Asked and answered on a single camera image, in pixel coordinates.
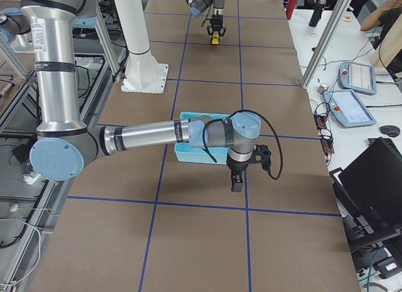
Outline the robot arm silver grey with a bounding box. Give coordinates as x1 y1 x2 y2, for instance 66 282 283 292
19 0 264 192
185 0 226 45

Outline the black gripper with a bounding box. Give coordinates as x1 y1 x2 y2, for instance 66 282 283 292
226 158 248 192
207 14 227 40

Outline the small silver metal cylinder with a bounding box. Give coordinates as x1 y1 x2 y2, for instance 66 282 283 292
317 83 329 94

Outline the black laptop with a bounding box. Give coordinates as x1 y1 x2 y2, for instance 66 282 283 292
330 138 401 252

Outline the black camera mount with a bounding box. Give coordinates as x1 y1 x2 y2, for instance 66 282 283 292
249 144 271 172

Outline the far blue teach pendant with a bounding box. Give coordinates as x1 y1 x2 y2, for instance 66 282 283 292
339 61 377 95

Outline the red cylinder tube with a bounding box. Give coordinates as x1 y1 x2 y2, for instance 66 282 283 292
286 0 298 20

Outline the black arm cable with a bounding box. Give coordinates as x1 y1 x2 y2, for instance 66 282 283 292
200 109 285 181

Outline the seated person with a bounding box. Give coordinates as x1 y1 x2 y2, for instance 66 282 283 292
361 0 401 31

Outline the white pillar with base plate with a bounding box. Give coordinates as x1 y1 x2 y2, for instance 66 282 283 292
114 0 169 94

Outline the brown paper table mat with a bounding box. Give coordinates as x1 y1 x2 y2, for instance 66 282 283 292
30 0 359 291

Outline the light blue plastic bin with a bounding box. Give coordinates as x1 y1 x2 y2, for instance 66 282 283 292
174 112 228 165

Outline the blue teach pendant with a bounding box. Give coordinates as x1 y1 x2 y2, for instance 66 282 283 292
323 89 376 128
339 61 377 95

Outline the yellow beetle toy car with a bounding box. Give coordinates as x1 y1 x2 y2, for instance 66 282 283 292
211 33 220 45

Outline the black cylinder tube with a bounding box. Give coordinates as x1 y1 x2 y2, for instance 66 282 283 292
308 0 327 27

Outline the aluminium frame post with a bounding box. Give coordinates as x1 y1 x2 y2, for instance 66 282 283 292
300 0 352 89

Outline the near blue teach pendant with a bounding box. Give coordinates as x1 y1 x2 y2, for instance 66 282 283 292
323 89 376 128

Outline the black computer mouse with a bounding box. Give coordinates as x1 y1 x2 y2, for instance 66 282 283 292
379 125 401 138

